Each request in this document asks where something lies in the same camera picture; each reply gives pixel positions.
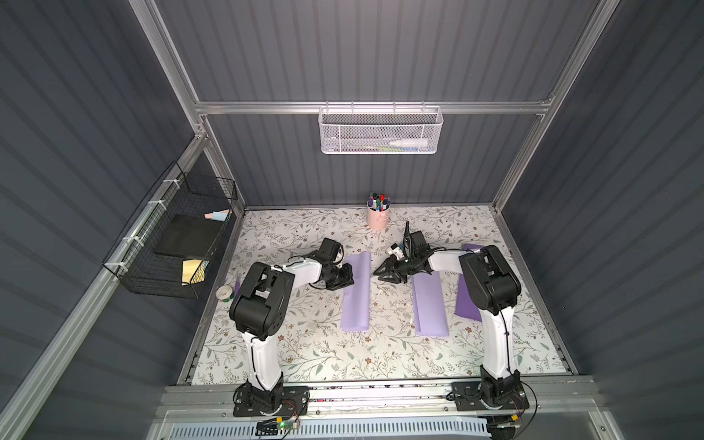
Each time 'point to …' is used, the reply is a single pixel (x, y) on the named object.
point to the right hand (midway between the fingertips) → (376, 278)
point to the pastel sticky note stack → (217, 215)
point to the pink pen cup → (378, 213)
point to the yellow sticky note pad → (193, 270)
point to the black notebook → (188, 236)
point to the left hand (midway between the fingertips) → (357, 283)
